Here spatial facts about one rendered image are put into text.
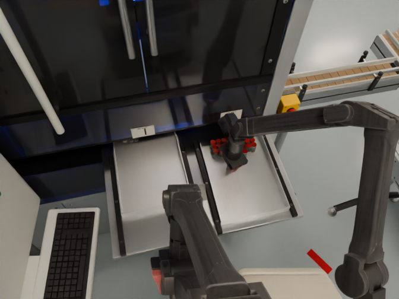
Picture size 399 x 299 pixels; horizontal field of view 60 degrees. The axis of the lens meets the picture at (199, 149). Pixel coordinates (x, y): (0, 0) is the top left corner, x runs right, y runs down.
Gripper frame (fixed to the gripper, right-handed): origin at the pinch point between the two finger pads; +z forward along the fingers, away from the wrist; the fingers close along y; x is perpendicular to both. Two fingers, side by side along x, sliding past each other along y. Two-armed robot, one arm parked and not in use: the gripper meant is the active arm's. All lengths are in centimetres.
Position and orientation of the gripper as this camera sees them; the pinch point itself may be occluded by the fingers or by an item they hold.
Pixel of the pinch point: (231, 165)
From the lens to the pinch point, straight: 134.4
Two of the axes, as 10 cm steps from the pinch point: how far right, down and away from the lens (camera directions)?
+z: -0.3, 5.3, 8.5
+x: -8.9, 3.7, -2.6
